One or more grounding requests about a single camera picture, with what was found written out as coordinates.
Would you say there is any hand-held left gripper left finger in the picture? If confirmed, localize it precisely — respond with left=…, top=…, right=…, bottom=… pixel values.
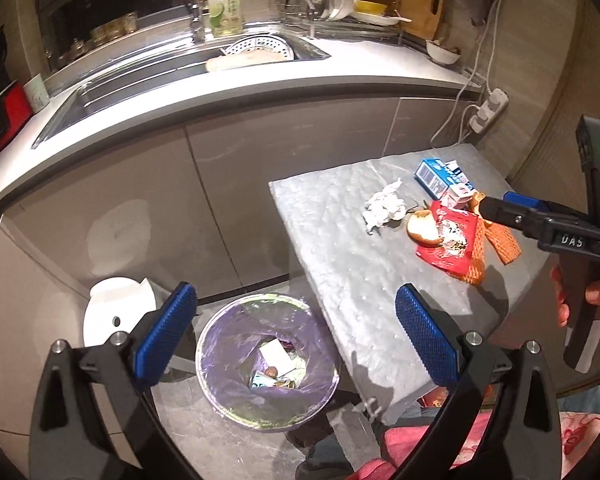
left=29, top=281, right=201, bottom=480

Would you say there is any white cup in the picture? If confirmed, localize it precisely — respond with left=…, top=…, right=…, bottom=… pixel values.
left=23, top=73, right=50, bottom=114

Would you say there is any white power cable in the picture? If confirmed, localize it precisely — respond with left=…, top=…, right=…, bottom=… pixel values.
left=429, top=0, right=504, bottom=147

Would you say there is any purple bin liner bag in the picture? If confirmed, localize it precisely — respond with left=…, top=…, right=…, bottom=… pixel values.
left=199, top=297, right=337, bottom=411

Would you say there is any small white red carton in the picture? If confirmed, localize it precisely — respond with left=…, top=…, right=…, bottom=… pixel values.
left=440, top=185, right=478, bottom=209

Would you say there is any round metal trash bin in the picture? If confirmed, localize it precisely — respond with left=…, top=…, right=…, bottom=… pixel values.
left=195, top=294, right=342, bottom=434

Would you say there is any orange foam net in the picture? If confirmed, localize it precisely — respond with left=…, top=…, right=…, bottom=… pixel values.
left=450, top=220, right=488, bottom=287
left=482, top=220, right=523, bottom=265

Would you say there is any white bowl with food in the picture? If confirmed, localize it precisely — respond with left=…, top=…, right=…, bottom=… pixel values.
left=426, top=40, right=462, bottom=65

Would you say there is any red snack wrapper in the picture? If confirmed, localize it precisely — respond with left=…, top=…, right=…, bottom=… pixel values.
left=416, top=200, right=481, bottom=276

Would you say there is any blue milk carton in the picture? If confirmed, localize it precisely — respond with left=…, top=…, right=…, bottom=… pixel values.
left=413, top=157, right=456, bottom=200

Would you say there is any white green soap bottle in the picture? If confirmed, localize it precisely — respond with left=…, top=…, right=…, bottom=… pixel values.
left=206, top=0, right=245, bottom=37

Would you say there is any white round stool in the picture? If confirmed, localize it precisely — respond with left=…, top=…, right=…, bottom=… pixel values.
left=83, top=276, right=158, bottom=350

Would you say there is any white and blue carton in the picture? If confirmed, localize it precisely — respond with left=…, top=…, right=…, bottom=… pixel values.
left=445, top=160, right=474, bottom=190

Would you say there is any pink printed cloth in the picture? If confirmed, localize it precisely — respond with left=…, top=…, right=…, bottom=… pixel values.
left=350, top=407, right=600, bottom=480

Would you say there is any clear glass jar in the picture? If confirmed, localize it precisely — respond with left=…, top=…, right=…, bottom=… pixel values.
left=306, top=0, right=339, bottom=22

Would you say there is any kitchen counter with cabinets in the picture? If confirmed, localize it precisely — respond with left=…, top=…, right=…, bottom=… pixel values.
left=0, top=35, right=486, bottom=441

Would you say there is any crumpled white tissue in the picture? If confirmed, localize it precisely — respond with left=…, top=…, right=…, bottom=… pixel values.
left=362, top=179, right=407, bottom=234

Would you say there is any white sink strainer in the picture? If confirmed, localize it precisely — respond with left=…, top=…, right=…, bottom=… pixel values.
left=222, top=35, right=295, bottom=61

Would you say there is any pale plastic board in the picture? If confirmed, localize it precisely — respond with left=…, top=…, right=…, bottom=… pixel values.
left=205, top=50, right=287, bottom=73

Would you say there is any white plate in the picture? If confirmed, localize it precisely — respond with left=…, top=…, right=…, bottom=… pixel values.
left=352, top=11, right=402, bottom=27

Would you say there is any red appliance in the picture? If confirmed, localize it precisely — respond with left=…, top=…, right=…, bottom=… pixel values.
left=0, top=80, right=34, bottom=154

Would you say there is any steel sink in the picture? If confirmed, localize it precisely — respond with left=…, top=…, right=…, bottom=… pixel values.
left=32, top=35, right=332, bottom=149

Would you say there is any white power strip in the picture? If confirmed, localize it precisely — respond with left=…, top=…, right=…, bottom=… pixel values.
left=468, top=88, right=510, bottom=134

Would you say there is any white paper card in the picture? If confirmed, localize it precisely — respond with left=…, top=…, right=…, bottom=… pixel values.
left=258, top=340, right=292, bottom=374

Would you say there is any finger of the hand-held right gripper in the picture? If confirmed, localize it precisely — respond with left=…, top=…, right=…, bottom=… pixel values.
left=503, top=191, right=588, bottom=223
left=479, top=195, right=546, bottom=236

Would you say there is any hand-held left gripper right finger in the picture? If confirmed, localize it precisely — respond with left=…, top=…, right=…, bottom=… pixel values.
left=395, top=283, right=562, bottom=480

